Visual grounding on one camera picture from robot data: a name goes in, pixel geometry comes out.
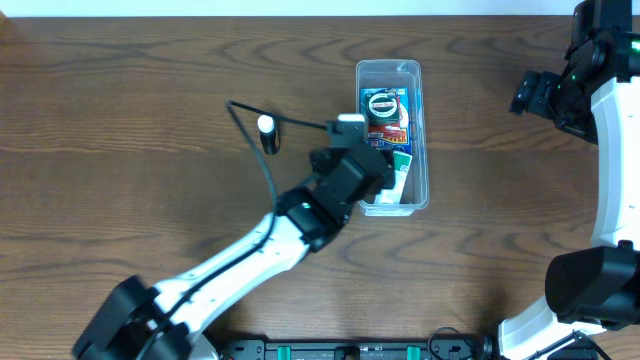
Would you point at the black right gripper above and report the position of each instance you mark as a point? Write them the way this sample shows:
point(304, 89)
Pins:
point(543, 103)

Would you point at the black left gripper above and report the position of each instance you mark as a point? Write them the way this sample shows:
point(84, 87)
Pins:
point(367, 181)

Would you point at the blue Kool Fever box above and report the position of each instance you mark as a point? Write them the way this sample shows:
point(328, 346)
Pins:
point(402, 92)

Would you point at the red medicine box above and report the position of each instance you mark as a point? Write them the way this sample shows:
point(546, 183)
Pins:
point(398, 134)

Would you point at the green round tin box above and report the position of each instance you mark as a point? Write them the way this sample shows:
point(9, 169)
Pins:
point(382, 108)

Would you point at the dark bottle white cap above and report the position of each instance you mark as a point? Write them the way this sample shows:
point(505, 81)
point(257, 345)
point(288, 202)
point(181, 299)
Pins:
point(268, 134)

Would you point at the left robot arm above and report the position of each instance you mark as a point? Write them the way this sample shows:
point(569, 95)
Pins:
point(166, 320)

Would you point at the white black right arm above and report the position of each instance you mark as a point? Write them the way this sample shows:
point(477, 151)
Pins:
point(596, 99)

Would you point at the clear plastic container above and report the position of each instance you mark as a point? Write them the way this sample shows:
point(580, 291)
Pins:
point(387, 73)

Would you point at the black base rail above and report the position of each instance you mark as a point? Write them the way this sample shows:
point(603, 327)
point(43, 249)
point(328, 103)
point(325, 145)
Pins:
point(446, 347)

